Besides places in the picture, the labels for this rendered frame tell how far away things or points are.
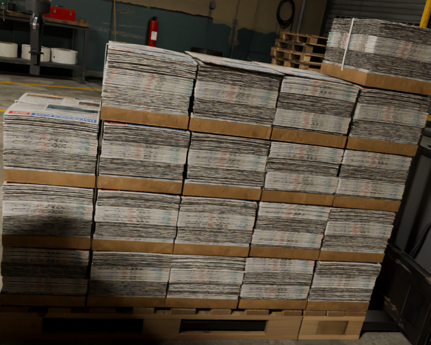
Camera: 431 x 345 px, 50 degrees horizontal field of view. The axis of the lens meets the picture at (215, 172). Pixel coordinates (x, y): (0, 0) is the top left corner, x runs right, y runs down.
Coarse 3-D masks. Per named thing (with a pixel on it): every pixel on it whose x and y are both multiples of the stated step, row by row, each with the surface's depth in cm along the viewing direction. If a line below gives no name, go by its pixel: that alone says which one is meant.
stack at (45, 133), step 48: (48, 96) 172; (48, 144) 145; (96, 144) 149; (144, 144) 153; (192, 144) 156; (240, 144) 160; (288, 144) 164; (48, 192) 150; (96, 192) 166; (144, 192) 159; (144, 240) 164; (192, 240) 168; (240, 240) 172; (288, 240) 176; (48, 288) 162; (96, 288) 166; (144, 288) 170; (192, 288) 175; (240, 288) 180; (288, 288) 184; (0, 336) 164; (48, 336) 168; (96, 336) 172; (144, 336) 177; (192, 336) 181; (240, 336) 186; (288, 336) 191
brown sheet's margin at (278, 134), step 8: (272, 128) 160; (272, 136) 161; (280, 136) 161; (288, 136) 162; (296, 136) 162; (304, 136) 163; (312, 136) 164; (320, 136) 164; (328, 136) 165; (336, 136) 166; (344, 136) 166; (320, 144) 165; (328, 144) 166; (336, 144) 167; (344, 144) 167
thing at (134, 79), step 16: (112, 48) 142; (128, 48) 150; (112, 64) 143; (128, 64) 144; (144, 64) 145; (160, 64) 146; (176, 64) 147; (192, 64) 148; (112, 80) 145; (128, 80) 146; (144, 80) 147; (160, 80) 148; (176, 80) 149; (192, 80) 150; (112, 96) 147; (128, 96) 148; (144, 96) 149; (160, 96) 150; (176, 96) 151; (160, 112) 152; (176, 112) 152
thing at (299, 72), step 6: (270, 66) 176; (276, 66) 182; (282, 66) 189; (282, 72) 156; (288, 72) 160; (294, 72) 168; (300, 72) 175; (306, 72) 181; (312, 72) 188; (312, 78) 159; (318, 78) 160; (324, 78) 165; (330, 78) 170; (348, 84) 162
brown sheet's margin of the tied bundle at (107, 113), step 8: (104, 112) 147; (112, 112) 148; (120, 112) 148; (128, 112) 149; (136, 112) 149; (144, 112) 150; (152, 112) 150; (120, 120) 149; (128, 120) 150; (136, 120) 150; (144, 120) 151; (152, 120) 151; (160, 120) 152; (168, 120) 152; (176, 120) 153; (184, 120) 153; (184, 128) 154
